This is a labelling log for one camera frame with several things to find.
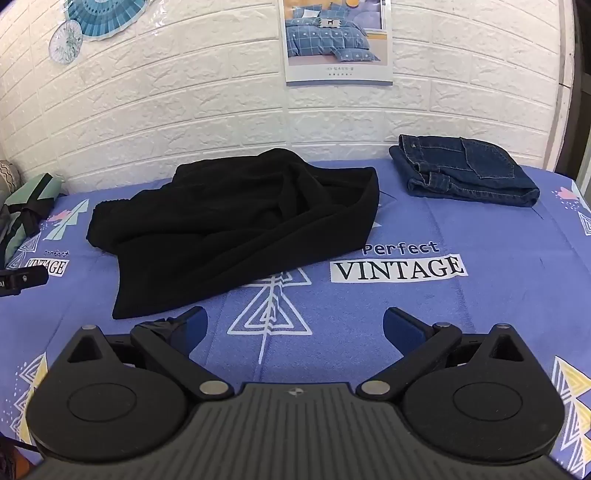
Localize black pants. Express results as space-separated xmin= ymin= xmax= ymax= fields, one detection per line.
xmin=86 ymin=148 xmax=380 ymax=320

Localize mint green cloth black band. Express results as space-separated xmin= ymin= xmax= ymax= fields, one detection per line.
xmin=0 ymin=173 xmax=66 ymax=269

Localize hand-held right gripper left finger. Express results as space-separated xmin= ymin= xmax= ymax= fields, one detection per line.
xmin=67 ymin=306 xmax=234 ymax=401

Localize wall poster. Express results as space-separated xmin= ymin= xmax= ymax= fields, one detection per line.
xmin=283 ymin=0 xmax=393 ymax=88

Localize grey patterned pillow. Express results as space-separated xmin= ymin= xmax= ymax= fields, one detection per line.
xmin=0 ymin=160 xmax=21 ymax=204

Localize blue paper fan decoration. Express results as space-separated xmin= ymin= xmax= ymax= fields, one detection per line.
xmin=62 ymin=0 xmax=155 ymax=42

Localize folded blue jeans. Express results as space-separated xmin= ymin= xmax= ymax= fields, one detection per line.
xmin=389 ymin=134 xmax=541 ymax=208

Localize printed blue bedsheet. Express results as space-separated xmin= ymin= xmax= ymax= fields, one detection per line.
xmin=0 ymin=159 xmax=591 ymax=467

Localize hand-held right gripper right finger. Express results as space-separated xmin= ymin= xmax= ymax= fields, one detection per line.
xmin=356 ymin=307 xmax=529 ymax=400

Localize small white paper fan decoration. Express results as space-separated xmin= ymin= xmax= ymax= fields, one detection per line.
xmin=48 ymin=21 xmax=84 ymax=63

